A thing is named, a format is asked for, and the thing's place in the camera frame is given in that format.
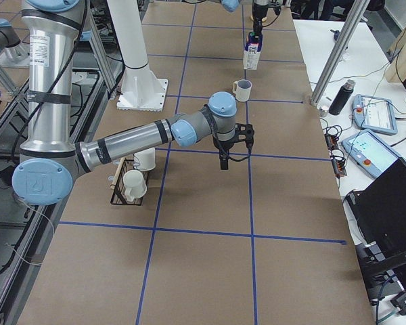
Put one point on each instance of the small silver cylinder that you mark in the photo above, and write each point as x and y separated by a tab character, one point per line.
323	111

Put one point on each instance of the white mug rack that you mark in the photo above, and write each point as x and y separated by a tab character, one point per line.
145	160
135	185

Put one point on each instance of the aluminium frame post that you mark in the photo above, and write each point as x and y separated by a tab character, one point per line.
346	33

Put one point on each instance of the teach pendant near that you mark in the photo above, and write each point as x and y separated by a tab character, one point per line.
370	152

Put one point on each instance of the black monitor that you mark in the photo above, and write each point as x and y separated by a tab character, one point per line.
380	212

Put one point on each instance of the white mug upper rack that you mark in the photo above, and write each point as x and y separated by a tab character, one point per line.
145	160

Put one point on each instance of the white mug with handle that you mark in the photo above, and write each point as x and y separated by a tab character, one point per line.
242	89

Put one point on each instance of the black wire mug rack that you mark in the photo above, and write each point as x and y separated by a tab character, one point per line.
117	187

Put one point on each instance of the black water bottle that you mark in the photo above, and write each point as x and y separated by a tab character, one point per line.
342	97

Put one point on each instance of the white mug lower rack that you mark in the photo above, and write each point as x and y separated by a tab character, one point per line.
135	185

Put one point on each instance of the teach pendant far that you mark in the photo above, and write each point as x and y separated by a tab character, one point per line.
374	113

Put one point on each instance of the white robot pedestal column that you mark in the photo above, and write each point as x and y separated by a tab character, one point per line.
140	88

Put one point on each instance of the blue white milk carton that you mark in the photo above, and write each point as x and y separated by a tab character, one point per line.
252	51

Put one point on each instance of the teach pendant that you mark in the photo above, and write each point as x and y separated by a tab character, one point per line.
370	152
374	113

